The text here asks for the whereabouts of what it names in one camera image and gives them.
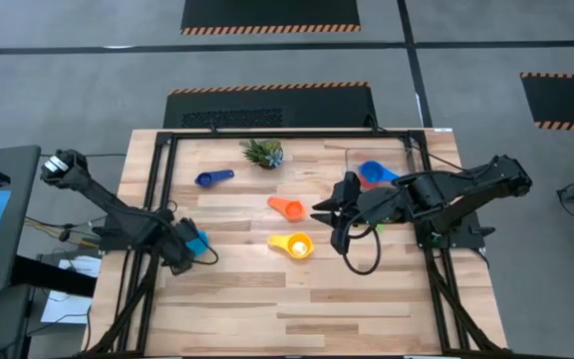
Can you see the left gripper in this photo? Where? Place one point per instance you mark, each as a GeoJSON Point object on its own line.
{"type": "Point", "coordinates": [177, 249]}

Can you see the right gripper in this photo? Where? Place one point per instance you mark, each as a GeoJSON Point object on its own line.
{"type": "Point", "coordinates": [367, 207]}

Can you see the light blue measuring cup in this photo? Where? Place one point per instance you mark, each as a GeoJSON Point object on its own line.
{"type": "Point", "coordinates": [200, 245]}

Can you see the orange measuring cup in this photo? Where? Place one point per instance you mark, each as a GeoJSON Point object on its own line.
{"type": "Point", "coordinates": [293, 211]}

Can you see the large blue measuring cup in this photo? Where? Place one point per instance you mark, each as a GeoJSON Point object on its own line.
{"type": "Point", "coordinates": [372, 172]}

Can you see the yellow measuring cup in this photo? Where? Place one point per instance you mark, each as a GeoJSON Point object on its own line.
{"type": "Point", "coordinates": [282, 243]}

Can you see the small dark blue measuring cup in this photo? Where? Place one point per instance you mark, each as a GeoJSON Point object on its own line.
{"type": "Point", "coordinates": [206, 179]}

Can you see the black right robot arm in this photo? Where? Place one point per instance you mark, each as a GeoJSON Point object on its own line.
{"type": "Point", "coordinates": [456, 192]}

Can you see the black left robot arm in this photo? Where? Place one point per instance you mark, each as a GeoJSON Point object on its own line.
{"type": "Point", "coordinates": [117, 214]}

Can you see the clear plastic basket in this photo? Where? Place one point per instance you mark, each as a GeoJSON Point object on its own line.
{"type": "Point", "coordinates": [354, 159]}

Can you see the potted succulent plant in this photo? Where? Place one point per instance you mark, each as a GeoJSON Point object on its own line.
{"type": "Point", "coordinates": [267, 153]}

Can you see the white paper sheet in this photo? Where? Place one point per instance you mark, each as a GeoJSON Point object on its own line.
{"type": "Point", "coordinates": [65, 306]}
{"type": "Point", "coordinates": [83, 266]}

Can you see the black striped-edge floor mat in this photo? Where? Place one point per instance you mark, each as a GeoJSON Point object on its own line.
{"type": "Point", "coordinates": [267, 12]}
{"type": "Point", "coordinates": [317, 107]}
{"type": "Point", "coordinates": [566, 100]}

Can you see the black monitor stand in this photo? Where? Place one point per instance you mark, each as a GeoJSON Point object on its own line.
{"type": "Point", "coordinates": [53, 276]}

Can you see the black aluminium table frame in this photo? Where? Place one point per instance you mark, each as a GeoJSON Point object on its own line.
{"type": "Point", "coordinates": [317, 134]}

